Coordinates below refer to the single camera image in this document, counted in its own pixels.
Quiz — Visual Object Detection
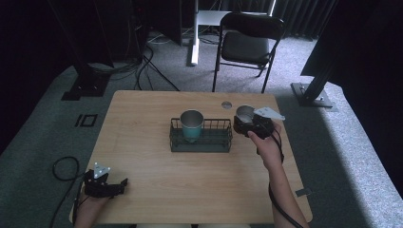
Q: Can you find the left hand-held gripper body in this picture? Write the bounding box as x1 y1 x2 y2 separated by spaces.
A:
83 161 121 200

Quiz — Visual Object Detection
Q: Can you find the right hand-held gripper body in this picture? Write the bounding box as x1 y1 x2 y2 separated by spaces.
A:
243 106 286 141

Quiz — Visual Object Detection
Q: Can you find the black steel-lined cup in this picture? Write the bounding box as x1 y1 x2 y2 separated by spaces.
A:
233 104 257 138

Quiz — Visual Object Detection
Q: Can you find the black wire basket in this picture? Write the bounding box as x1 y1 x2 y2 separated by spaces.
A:
168 117 234 154

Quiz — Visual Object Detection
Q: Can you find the teal steel-lined cup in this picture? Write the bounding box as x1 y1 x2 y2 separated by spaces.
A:
180 109 205 143

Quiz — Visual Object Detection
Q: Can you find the person's left hand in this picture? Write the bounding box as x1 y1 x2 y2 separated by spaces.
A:
75 189 112 218

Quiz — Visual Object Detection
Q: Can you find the person's right hand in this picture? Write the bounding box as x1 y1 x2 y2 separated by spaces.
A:
247 121 283 169

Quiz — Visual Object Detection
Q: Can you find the black folding chair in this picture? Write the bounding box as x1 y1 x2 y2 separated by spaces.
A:
211 11 286 95

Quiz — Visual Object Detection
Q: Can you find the grey tape strip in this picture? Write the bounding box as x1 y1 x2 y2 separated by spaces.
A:
295 187 313 198

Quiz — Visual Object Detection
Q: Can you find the black stand base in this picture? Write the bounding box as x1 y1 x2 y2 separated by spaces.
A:
61 65 111 102

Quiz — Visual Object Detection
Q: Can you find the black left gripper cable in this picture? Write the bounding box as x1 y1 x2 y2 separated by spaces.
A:
48 156 84 228

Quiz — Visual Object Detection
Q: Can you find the metal stand with base plate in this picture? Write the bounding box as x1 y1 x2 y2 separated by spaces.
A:
290 47 338 112

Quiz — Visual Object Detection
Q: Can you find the black floor cable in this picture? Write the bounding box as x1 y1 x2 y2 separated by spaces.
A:
135 46 181 93

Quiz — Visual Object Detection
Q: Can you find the bundle of floor cables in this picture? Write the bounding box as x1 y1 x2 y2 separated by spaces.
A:
87 59 144 79

